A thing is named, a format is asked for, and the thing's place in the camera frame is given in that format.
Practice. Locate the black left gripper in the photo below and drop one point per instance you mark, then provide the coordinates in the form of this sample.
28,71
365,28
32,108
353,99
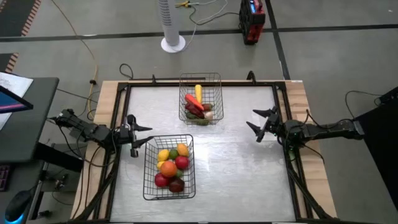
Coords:
132,137

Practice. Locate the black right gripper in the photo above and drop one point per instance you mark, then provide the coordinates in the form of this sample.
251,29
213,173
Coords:
272,124

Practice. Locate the green lime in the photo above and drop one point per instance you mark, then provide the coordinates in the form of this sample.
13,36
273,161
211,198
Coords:
173,153
180,174

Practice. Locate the orange fruit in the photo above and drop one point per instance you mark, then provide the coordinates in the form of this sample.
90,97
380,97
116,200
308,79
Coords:
168,168

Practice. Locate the yellow-orange mango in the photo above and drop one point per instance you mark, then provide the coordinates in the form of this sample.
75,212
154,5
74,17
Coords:
183,149

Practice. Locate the red apple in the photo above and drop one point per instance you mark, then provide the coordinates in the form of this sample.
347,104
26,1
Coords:
161,180
182,162

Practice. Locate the white garlic bulb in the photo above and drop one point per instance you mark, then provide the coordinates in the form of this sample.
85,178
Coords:
209,115

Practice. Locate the red chili green stem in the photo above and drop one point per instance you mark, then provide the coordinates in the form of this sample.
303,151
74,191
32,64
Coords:
206,107

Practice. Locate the dark red long pepper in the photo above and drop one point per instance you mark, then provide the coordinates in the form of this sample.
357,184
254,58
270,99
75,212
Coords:
194,111

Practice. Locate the dark red plum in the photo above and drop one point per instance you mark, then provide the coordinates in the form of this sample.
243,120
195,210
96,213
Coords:
176,185

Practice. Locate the orange carrot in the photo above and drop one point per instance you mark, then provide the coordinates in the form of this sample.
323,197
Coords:
192,101

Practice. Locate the yellow corn cob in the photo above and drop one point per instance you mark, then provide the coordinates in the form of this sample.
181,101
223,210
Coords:
198,91

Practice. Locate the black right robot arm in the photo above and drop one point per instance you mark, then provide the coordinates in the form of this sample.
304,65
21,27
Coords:
326,130

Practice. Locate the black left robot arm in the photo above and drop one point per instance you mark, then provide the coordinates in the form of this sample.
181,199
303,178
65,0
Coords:
93,132

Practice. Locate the red and black toolbox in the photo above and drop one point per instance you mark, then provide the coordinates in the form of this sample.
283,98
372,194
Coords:
253,28

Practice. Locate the black desk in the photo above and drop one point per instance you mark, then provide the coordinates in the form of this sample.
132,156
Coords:
28,140

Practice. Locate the white tower fan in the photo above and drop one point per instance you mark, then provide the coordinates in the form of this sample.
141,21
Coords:
169,18

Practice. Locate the black cabinet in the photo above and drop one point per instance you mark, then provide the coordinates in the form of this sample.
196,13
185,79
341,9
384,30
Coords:
382,140

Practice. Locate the tilted computer screen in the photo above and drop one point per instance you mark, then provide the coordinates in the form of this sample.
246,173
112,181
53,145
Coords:
12,104

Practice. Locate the white paper sheet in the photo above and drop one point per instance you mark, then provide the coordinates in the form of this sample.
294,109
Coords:
15,82

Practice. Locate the black keyboard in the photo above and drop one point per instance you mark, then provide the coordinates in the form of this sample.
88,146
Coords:
4,177

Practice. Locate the black computer mouse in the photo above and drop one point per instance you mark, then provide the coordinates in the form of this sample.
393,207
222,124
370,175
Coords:
14,207

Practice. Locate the black mat orange striped edge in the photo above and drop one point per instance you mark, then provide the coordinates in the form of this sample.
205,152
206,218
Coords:
15,15
6,62

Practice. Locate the black metal table frame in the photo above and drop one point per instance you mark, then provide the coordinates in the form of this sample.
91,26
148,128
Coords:
155,84

